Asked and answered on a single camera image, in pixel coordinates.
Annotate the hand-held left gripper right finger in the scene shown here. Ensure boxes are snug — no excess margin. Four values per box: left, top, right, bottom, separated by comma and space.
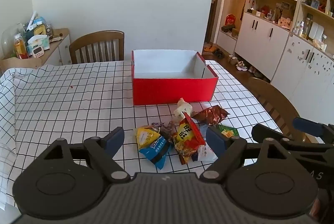
200, 125, 295, 183

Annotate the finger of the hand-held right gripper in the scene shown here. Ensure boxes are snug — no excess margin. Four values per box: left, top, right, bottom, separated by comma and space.
292, 117, 334, 141
251, 123, 334, 154

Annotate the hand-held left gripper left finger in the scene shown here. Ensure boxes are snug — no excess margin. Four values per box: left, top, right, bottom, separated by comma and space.
39, 127, 131, 183

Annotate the white snack packet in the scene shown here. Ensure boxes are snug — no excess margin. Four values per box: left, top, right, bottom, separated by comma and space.
192, 144, 218, 162

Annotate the red yellow chips packet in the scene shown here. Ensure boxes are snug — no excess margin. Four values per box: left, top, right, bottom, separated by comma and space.
173, 112, 206, 165

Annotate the yellow snack packet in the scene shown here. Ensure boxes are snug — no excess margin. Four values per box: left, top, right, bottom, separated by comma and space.
134, 125, 161, 149

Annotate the blue snack packet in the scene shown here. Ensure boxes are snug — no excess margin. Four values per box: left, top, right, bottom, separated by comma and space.
138, 138, 168, 170

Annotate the pale snack packet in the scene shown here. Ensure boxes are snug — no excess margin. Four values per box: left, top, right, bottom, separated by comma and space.
173, 98, 193, 119

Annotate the red cardboard box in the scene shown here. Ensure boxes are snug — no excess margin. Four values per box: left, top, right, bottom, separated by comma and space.
131, 50, 219, 106

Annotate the person's right hand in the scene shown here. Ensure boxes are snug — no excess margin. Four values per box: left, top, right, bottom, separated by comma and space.
309, 196, 325, 222

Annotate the brown shiny snack packet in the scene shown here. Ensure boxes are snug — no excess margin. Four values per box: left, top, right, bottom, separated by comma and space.
192, 106, 231, 126

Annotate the wooden round-back chair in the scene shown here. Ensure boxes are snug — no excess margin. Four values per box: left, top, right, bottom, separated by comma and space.
248, 77, 311, 143

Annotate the dark purple snack packet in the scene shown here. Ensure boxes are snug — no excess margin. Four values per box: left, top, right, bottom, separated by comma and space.
151, 121, 178, 139

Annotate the checkered white tablecloth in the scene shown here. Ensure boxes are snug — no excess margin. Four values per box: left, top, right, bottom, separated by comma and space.
0, 59, 303, 214

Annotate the dark shoes pile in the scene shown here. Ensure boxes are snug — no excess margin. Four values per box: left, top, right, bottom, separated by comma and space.
202, 44, 225, 59

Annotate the wooden slat-back chair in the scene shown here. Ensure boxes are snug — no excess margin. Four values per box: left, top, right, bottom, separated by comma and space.
69, 30, 125, 65

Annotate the low wooden side cabinet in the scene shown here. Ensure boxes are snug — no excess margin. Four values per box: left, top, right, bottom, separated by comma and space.
0, 28, 72, 73

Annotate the white kitchen timer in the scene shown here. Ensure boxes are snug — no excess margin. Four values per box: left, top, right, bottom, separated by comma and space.
27, 46, 44, 58

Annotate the tissue box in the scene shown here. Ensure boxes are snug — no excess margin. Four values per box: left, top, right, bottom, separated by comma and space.
26, 35, 51, 52

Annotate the orange juice bottle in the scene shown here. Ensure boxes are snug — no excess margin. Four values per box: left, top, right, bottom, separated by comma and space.
14, 33, 29, 59

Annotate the yellow dark desk organizer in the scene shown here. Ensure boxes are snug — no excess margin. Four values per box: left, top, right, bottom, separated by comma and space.
26, 24, 47, 40

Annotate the light blue container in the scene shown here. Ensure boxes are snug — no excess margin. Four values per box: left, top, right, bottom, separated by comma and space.
33, 16, 47, 27

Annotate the white tube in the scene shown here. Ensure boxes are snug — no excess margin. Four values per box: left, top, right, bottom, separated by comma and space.
27, 10, 37, 29

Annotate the white wooden wall cabinet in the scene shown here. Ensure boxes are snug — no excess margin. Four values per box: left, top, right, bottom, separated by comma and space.
216, 0, 334, 123

